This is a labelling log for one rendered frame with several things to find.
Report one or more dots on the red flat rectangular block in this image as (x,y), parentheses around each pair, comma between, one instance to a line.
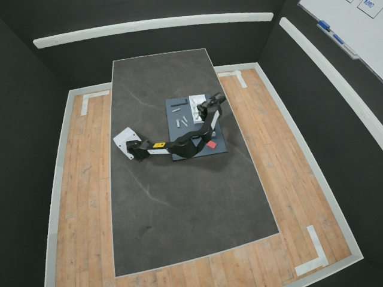
(211,144)

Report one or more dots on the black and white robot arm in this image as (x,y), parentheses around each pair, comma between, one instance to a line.
(183,146)

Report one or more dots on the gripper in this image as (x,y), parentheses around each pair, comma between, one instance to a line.
(203,116)

